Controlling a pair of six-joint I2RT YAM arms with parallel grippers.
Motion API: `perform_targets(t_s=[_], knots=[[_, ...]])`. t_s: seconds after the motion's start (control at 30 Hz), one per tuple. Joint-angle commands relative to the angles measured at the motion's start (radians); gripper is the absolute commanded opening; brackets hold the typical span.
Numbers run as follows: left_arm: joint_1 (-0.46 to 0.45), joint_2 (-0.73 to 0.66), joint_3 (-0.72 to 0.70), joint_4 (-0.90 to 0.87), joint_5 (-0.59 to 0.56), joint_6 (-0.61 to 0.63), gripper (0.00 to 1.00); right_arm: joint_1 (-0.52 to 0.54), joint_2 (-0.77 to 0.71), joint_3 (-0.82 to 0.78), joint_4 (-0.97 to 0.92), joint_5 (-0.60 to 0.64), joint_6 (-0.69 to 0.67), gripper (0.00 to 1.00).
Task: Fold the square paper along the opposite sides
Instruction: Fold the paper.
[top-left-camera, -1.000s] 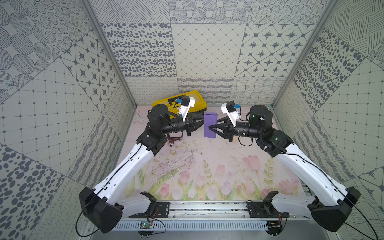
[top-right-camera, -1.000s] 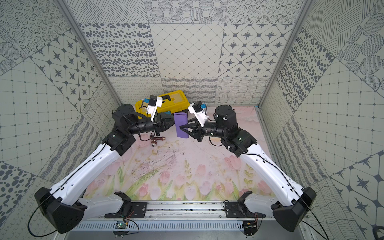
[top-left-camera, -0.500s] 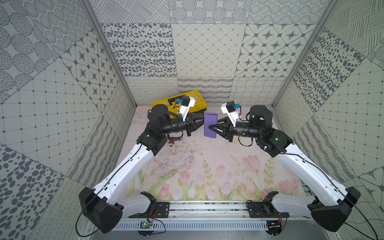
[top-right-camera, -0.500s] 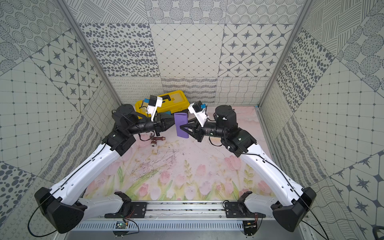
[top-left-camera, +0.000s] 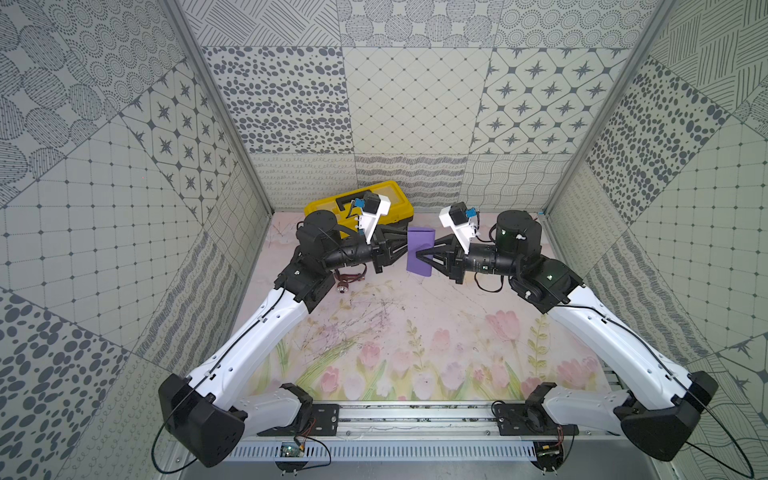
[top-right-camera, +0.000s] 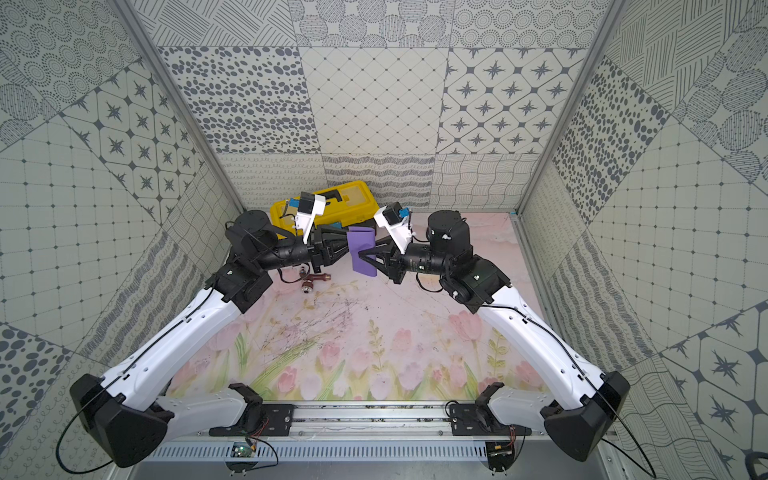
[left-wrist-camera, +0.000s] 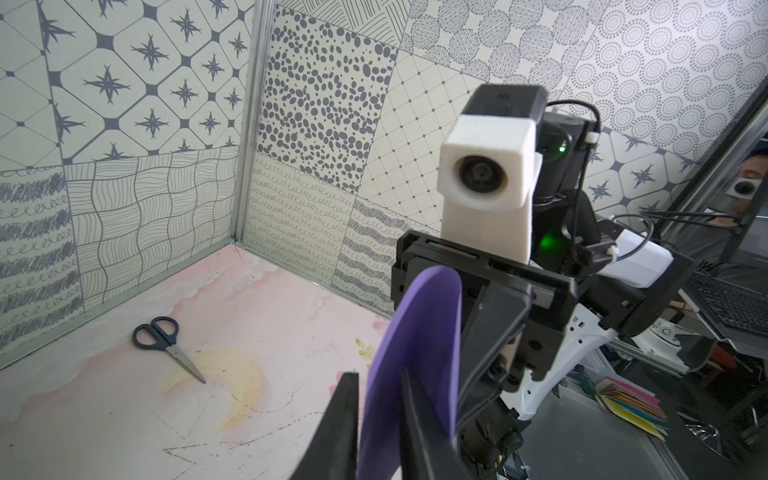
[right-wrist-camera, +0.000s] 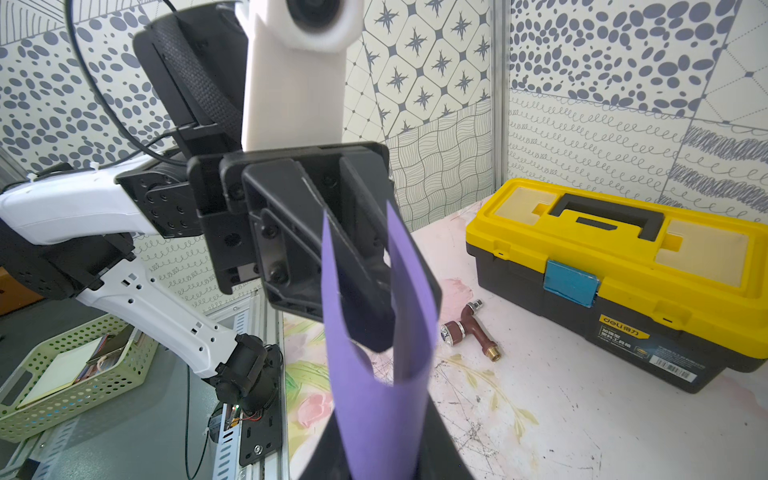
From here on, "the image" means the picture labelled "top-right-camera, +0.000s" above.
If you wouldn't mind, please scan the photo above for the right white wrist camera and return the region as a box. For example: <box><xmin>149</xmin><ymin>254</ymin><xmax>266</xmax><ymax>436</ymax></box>
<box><xmin>374</xmin><ymin>202</ymin><xmax>413</xmax><ymax>254</ymax></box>

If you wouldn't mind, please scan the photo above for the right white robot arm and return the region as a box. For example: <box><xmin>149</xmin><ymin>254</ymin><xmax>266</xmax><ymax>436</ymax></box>
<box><xmin>358</xmin><ymin>203</ymin><xmax>630</xmax><ymax>462</ymax></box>

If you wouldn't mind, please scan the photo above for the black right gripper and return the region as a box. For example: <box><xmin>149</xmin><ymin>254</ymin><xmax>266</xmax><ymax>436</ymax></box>
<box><xmin>358</xmin><ymin>235</ymin><xmax>451</xmax><ymax>286</ymax></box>

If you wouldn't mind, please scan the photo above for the maroon spray nozzle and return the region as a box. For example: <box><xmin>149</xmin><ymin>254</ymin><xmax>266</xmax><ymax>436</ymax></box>
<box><xmin>301</xmin><ymin>273</ymin><xmax>332</xmax><ymax>294</ymax></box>

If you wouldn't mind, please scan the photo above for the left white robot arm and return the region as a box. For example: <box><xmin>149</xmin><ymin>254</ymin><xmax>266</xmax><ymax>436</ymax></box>
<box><xmin>70</xmin><ymin>210</ymin><xmax>349</xmax><ymax>468</ymax></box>

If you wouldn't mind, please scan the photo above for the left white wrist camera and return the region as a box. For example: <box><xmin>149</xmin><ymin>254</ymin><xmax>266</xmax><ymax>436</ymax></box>
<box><xmin>288</xmin><ymin>192</ymin><xmax>326</xmax><ymax>244</ymax></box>

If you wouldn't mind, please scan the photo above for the yellow and black toolbox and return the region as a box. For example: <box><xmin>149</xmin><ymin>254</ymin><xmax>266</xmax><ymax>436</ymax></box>
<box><xmin>269</xmin><ymin>180</ymin><xmax>379</xmax><ymax>236</ymax></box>

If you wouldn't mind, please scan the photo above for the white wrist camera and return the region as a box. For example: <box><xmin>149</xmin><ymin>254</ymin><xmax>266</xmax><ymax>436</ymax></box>
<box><xmin>288</xmin><ymin>192</ymin><xmax>326</xmax><ymax>244</ymax></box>
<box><xmin>374</xmin><ymin>202</ymin><xmax>413</xmax><ymax>254</ymax></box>

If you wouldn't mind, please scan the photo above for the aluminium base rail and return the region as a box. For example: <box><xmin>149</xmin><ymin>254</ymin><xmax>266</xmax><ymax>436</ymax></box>
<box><xmin>148</xmin><ymin>400</ymin><xmax>540</xmax><ymax>472</ymax></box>

